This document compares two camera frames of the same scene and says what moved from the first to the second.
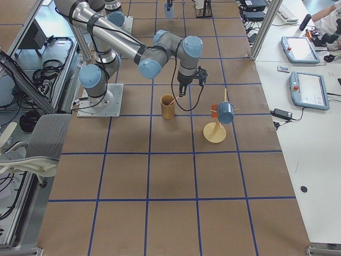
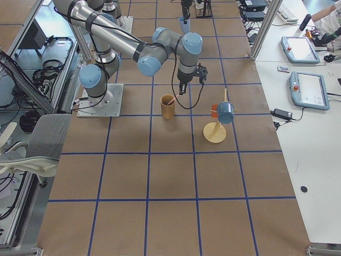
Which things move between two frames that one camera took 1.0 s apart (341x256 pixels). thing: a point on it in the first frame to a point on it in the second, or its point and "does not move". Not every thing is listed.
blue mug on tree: [225, 112] does not move
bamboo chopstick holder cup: [168, 104] does not move
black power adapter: [282, 113] does not move
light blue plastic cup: [169, 14] to [185, 28]
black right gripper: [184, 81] does not move
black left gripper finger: [169, 5] to [185, 5]
